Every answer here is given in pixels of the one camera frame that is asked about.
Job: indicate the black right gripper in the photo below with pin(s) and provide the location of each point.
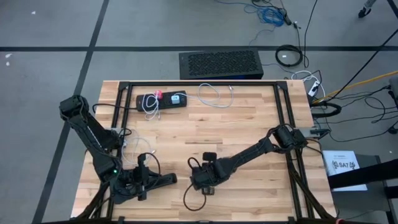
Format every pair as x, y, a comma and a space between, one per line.
206, 175

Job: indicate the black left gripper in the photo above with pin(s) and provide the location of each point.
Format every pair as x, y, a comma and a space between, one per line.
136, 183

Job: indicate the white USB charger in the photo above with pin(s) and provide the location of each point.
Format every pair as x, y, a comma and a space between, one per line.
175, 99

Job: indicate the pink USB charger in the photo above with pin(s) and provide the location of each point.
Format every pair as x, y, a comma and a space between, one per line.
159, 94

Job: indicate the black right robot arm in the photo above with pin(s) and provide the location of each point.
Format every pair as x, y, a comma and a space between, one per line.
248, 152

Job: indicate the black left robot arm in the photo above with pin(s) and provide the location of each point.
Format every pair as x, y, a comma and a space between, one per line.
93, 140

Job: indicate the black computer case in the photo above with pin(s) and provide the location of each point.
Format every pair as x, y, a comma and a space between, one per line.
220, 63

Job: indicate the white printed paper sheet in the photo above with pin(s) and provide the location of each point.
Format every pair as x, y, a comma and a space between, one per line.
342, 174

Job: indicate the white floor power strip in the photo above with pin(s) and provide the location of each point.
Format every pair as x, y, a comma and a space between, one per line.
313, 88

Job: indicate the black beam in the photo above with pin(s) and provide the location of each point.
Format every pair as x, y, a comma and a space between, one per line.
367, 174

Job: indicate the grey side table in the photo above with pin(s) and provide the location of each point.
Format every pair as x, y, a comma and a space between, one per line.
373, 202

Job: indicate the grey leg with black caster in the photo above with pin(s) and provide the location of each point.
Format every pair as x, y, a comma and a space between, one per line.
363, 12

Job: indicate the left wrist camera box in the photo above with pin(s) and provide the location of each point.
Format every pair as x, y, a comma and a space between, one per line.
142, 160

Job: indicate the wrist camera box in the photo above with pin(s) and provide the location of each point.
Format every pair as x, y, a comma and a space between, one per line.
210, 156
142, 160

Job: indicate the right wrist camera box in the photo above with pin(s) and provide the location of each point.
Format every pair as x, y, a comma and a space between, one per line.
210, 156

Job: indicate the black table frame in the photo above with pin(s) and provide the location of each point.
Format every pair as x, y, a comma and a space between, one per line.
202, 83

